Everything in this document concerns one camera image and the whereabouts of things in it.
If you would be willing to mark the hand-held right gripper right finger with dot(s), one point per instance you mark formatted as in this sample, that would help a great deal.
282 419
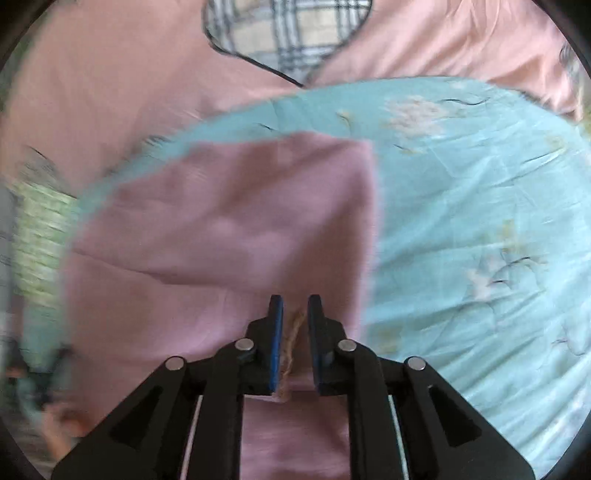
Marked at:
314 346

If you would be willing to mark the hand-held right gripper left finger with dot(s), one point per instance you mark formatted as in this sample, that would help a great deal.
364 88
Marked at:
276 346

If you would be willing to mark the pink knit sweater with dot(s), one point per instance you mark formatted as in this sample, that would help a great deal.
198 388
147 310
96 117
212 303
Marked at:
207 240

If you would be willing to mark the teal floral quilt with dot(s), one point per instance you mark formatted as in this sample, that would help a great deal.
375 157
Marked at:
461 184

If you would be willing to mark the green checkered pillow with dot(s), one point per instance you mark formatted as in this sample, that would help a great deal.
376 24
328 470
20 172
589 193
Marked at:
41 230

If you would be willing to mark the pink quilt with plaid hearts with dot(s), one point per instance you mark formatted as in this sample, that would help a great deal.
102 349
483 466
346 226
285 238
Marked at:
115 92

